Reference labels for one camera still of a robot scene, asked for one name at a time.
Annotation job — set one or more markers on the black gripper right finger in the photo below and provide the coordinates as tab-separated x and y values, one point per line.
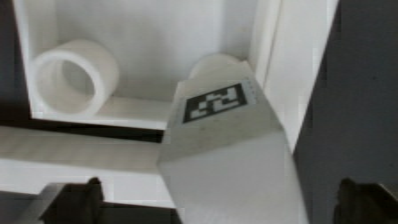
366	203

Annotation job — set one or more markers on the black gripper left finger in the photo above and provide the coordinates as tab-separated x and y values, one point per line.
80	208

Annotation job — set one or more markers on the white chair leg with tag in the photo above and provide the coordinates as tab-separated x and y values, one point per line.
226	162

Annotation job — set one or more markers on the white chair seat part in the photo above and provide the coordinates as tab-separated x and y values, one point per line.
112	49

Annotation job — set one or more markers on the white front fence bar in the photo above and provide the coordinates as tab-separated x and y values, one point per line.
48	157

